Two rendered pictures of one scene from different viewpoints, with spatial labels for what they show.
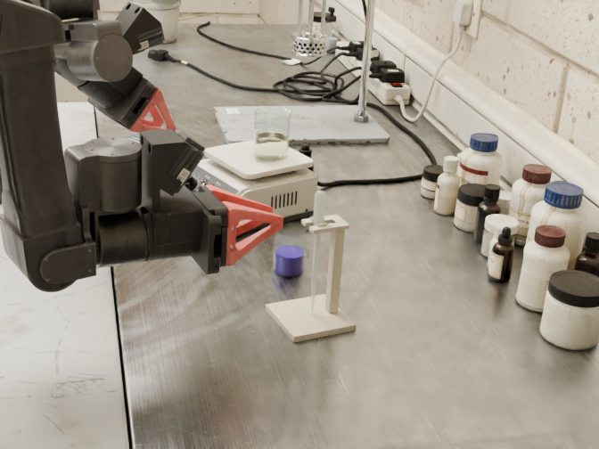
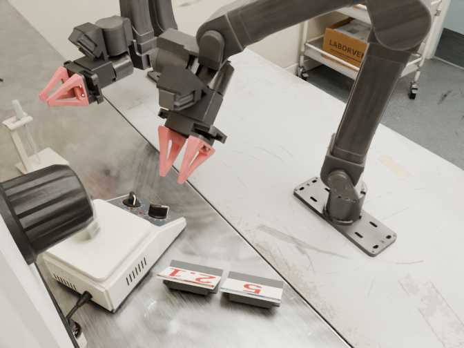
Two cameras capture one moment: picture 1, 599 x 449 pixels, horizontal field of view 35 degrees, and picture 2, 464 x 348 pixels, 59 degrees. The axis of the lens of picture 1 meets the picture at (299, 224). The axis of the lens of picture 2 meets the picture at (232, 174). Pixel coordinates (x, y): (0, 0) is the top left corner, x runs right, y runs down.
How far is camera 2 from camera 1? 175 cm
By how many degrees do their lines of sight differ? 111
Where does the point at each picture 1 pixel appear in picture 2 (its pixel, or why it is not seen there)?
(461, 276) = not seen: outside the picture
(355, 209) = not seen: hidden behind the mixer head
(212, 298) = (102, 162)
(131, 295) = (146, 150)
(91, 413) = (121, 97)
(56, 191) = not seen: hidden behind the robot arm
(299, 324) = (47, 155)
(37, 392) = (146, 98)
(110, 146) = (110, 22)
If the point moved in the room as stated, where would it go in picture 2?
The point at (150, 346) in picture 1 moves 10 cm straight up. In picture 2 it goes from (117, 127) to (108, 90)
